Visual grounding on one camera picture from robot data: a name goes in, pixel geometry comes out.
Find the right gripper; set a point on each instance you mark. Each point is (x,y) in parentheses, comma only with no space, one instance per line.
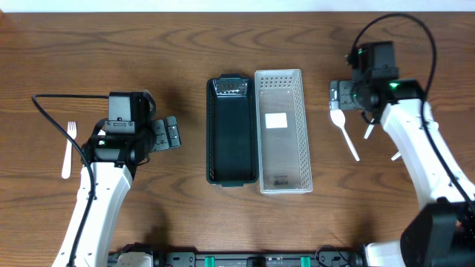
(341,95)

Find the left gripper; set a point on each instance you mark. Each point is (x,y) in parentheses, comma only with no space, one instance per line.
(165,133)

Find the white plastic spoon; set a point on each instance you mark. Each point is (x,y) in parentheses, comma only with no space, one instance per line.
(368,131)
(396,156)
(338,119)

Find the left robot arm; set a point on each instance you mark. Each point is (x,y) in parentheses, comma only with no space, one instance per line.
(117,146)

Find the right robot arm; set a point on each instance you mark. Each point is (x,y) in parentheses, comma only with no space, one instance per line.
(442,234)

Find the black plastic basket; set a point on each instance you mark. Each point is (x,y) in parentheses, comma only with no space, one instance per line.
(231,128)

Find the white label sticker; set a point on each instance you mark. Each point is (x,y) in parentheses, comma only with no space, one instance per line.
(275,120)

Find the clear plastic basket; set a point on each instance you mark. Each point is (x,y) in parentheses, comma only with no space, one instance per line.
(284,156)

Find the white plastic fork far left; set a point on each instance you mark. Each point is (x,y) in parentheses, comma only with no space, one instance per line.
(67,163)

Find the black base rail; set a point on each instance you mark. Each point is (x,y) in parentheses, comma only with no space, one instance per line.
(144,255)

